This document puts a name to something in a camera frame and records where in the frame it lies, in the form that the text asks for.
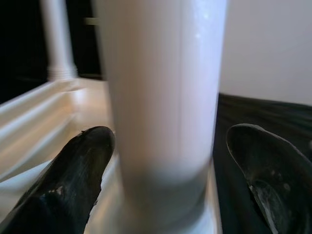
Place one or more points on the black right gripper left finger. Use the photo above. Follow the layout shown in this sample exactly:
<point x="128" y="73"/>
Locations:
<point x="70" y="180"/>

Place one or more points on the white plastic table leg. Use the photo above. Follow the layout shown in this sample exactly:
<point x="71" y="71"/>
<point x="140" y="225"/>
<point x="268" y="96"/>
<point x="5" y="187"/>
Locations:
<point x="57" y="36"/>
<point x="158" y="85"/>

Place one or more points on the white plastic table top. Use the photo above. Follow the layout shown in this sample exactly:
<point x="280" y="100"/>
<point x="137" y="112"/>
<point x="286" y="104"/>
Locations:
<point x="48" y="117"/>

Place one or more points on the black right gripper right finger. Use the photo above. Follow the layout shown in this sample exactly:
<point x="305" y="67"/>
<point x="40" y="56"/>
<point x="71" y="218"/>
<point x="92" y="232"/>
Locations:
<point x="278" y="185"/>

